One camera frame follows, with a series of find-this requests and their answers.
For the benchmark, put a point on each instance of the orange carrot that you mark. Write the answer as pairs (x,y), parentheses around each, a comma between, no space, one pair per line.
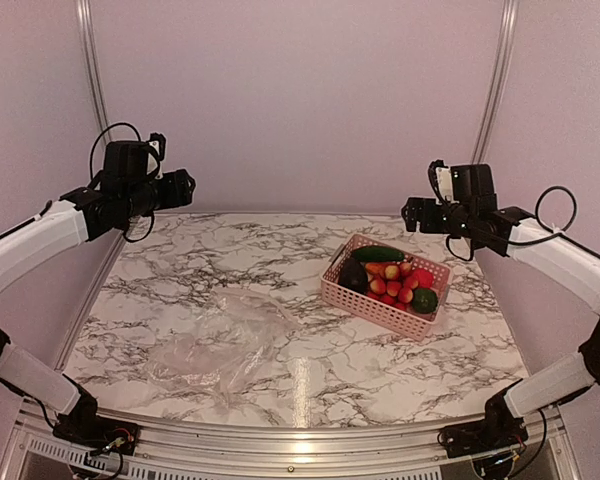
(376,269)

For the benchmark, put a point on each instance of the left aluminium corner post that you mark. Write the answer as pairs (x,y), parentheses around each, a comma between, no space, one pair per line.
(89,49)

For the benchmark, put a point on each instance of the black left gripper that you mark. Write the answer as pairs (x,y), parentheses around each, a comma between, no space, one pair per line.
(179,193)

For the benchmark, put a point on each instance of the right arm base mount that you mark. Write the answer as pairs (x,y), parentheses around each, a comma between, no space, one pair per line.
(477,437)

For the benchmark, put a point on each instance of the right aluminium corner post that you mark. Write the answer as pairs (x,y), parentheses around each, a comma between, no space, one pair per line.
(497,83)

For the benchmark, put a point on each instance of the bunch of red lychees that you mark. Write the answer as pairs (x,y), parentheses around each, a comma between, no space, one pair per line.
(396,289)

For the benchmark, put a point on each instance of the green avocado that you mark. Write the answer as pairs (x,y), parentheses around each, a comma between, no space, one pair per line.
(425,301)

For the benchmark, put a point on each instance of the green cucumber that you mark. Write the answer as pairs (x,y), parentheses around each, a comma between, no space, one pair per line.
(377,254)

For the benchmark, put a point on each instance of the red strawberry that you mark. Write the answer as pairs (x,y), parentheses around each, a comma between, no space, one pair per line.
(424,277)

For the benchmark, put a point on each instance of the dark purple eggplant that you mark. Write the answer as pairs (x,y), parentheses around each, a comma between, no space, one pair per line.
(353,276)

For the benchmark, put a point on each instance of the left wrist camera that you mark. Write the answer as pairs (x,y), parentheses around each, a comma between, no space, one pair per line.
(156,154)

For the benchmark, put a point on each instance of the aluminium front table rail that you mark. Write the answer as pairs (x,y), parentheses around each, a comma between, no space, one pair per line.
(170,449)

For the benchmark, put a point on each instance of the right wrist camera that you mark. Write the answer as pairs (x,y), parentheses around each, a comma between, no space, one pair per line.
(441,181)

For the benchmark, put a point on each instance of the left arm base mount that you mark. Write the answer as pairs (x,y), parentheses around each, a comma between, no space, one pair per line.
(100,433)

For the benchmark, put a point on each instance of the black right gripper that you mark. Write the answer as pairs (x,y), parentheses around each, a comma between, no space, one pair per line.
(413,205)

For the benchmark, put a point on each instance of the clear zip top bag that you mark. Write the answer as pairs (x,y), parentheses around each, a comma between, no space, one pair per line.
(229,342)

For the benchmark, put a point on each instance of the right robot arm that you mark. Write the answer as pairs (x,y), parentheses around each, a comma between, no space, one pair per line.
(464,205)

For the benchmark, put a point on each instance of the pink plastic basket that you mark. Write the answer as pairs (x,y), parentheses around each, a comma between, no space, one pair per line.
(405,322)

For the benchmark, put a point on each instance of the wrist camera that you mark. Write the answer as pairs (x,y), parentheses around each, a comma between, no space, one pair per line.
(156,154)
(441,181)

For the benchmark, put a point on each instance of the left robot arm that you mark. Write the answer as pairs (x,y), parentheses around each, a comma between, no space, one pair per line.
(131,184)

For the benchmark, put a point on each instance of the aluminium corner post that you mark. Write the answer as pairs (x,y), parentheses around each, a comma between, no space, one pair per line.
(89,49)
(497,83)

